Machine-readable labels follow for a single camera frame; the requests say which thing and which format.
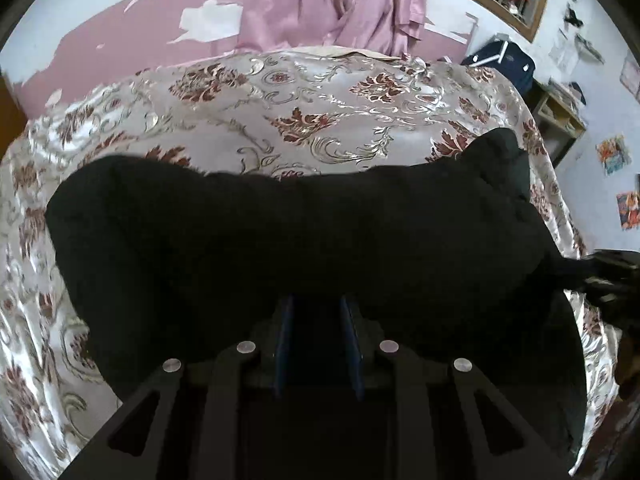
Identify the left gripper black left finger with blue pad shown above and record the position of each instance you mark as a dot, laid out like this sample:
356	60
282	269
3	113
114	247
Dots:
183	421

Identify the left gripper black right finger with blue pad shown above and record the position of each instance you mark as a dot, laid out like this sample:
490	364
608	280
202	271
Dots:
418	419

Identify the black garment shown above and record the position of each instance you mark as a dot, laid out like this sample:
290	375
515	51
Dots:
162	262

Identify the wooden shelf unit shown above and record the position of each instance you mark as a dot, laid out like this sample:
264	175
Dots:
556	112

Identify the navy blue backpack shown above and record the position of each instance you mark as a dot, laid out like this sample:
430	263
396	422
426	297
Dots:
509	59

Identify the floral satin bedspread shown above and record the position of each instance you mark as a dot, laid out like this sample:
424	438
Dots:
284	115

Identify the wooden headboard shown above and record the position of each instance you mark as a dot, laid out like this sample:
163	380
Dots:
12	117

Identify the pink curtain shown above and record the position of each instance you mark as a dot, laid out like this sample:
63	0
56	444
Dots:
390	27

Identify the colourful wall poster lower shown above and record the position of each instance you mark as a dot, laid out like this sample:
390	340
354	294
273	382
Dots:
628	207

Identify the colourful wall poster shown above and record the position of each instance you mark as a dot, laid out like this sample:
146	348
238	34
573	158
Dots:
628	207
613	154

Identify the colourful wall poster upper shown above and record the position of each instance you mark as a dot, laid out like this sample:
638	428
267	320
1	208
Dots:
613	154

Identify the wall calendar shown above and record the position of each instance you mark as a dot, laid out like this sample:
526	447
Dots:
630	76

